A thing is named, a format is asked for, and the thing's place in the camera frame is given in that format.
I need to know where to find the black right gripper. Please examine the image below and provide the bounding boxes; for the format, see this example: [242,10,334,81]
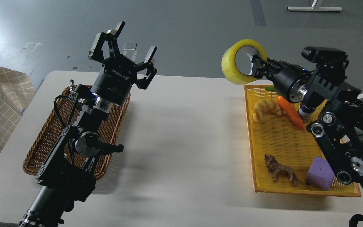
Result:
[251,54,308,103]

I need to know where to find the brown wicker basket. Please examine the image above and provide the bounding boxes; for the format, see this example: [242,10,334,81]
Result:
[22,93,131,180]

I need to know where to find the yellow tape roll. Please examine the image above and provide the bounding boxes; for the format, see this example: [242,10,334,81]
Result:
[221,39,268,85]

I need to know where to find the yellow plastic basket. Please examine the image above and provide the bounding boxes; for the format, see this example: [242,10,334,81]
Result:
[244,84,361,197]

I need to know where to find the small dark jar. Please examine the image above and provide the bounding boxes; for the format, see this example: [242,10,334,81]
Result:
[298,103,315,123]

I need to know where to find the purple foam cube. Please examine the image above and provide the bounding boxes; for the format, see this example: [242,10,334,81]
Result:
[305,156,335,191]

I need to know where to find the toy carrot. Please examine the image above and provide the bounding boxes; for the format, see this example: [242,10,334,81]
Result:
[265,86,305,131]

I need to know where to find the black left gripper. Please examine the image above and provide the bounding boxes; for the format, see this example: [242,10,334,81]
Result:
[88,21,157,106]

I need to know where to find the brown toy lion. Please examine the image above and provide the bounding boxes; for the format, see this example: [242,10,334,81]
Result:
[264,154,298,187]

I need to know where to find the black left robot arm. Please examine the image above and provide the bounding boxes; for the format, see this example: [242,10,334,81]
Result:
[18,21,157,227]

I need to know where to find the toy croissant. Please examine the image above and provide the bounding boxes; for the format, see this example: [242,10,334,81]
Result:
[252,99,283,122]

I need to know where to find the white stand base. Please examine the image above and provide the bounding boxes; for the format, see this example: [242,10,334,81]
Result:
[286,0,343,12]

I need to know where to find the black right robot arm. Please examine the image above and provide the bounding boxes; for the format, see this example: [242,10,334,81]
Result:
[251,46,363,227]

